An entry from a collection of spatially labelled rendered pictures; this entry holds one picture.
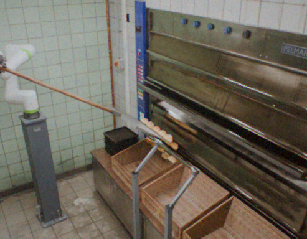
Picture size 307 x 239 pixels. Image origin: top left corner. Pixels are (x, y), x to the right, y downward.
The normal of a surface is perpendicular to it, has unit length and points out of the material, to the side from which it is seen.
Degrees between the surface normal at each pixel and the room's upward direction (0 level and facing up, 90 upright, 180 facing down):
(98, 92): 90
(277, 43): 90
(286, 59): 90
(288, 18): 90
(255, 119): 70
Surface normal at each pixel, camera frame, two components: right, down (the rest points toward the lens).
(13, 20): 0.52, 0.37
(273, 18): -0.85, 0.24
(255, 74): -0.81, -0.10
